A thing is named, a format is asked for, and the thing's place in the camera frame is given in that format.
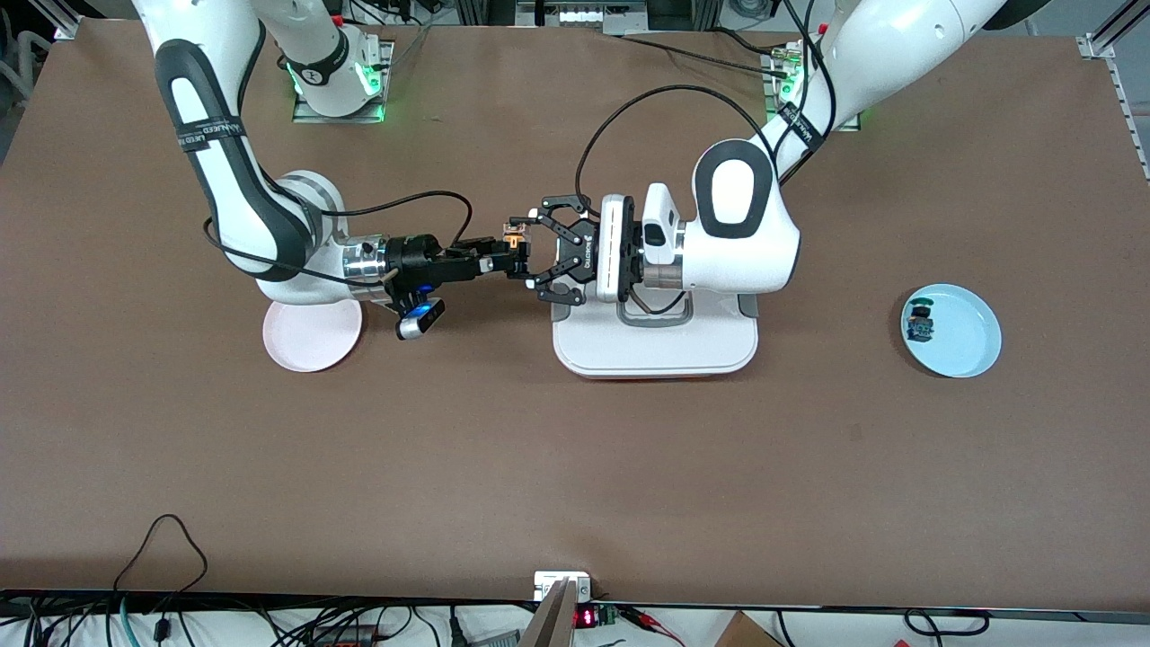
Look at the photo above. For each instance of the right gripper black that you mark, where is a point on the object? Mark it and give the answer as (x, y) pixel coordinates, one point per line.
(416, 258)

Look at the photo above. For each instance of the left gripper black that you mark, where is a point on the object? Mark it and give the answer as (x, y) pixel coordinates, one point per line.
(585, 254)

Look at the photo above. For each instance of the orange push button switch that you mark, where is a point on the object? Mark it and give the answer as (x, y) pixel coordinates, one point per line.
(512, 240)

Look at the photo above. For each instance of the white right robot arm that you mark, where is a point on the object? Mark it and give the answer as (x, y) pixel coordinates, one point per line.
(287, 289)

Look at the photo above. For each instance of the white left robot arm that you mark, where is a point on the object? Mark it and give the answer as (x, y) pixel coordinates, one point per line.
(746, 261)

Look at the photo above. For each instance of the pale pink round plate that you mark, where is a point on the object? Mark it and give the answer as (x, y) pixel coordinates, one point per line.
(314, 346)

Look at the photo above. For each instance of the white connector strip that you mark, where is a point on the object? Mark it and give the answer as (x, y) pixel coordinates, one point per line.
(593, 16)

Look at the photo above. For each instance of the small white box device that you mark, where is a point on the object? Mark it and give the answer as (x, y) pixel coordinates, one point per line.
(550, 580)

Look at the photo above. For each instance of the aluminium bar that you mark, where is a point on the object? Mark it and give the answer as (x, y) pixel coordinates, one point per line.
(552, 620)

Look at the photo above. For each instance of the red digit display module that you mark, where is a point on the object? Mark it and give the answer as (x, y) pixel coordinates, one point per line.
(586, 617)

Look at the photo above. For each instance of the red clip lead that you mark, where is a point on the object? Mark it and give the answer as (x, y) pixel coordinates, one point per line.
(647, 618)

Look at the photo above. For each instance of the light blue round plate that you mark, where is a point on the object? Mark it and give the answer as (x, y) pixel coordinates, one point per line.
(966, 337)

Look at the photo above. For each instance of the brown cardboard piece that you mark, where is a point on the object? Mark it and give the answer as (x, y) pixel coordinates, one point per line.
(741, 633)

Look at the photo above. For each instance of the aluminium corner profile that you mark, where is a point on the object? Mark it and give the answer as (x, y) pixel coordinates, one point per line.
(1098, 47)

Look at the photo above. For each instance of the perforated metal strip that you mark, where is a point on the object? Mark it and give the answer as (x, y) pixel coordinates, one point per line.
(1130, 117)

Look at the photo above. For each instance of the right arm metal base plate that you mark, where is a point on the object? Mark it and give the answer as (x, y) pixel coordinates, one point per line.
(337, 118)

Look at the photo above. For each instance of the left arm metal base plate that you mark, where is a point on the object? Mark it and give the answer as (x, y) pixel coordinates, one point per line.
(774, 115)

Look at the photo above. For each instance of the blue green push button switch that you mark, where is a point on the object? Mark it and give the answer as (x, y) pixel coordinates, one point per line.
(919, 323)

